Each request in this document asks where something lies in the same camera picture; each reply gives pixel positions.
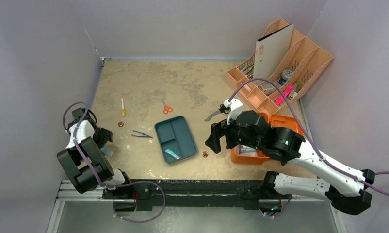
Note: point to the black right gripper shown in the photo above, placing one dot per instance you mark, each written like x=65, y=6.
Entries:
x=222, y=134

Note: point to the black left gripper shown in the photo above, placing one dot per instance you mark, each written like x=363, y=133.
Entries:
x=105, y=136

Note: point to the teal sachet strip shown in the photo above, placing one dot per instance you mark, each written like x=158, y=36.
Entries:
x=107, y=152
x=171, y=153

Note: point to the black handled bandage scissors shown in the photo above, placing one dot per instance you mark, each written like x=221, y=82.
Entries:
x=222, y=109

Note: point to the white gloves bag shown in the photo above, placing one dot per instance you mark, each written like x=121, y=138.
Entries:
x=247, y=151

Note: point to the blue plastic tweezers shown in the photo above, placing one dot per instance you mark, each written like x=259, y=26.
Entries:
x=141, y=134

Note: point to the teal plastic tray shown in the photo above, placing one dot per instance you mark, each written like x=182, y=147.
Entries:
x=175, y=134

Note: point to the orange handled scissors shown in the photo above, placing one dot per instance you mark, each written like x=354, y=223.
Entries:
x=167, y=109

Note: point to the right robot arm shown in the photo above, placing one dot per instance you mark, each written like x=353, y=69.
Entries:
x=343, y=187

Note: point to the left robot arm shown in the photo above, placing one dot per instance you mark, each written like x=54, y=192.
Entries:
x=83, y=161

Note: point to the orange medicine kit box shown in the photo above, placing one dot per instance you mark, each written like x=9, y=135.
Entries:
x=283, y=144

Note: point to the white yellow thermometer pen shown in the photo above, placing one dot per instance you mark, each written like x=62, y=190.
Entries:
x=123, y=107

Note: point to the pink marker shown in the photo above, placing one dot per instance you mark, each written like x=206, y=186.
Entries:
x=284, y=94

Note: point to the peach desk organizer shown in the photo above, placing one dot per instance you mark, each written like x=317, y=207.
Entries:
x=306, y=59

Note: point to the white binder folder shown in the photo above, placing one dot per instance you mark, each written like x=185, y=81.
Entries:
x=271, y=49

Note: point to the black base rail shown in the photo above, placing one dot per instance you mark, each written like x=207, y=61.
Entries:
x=246, y=194

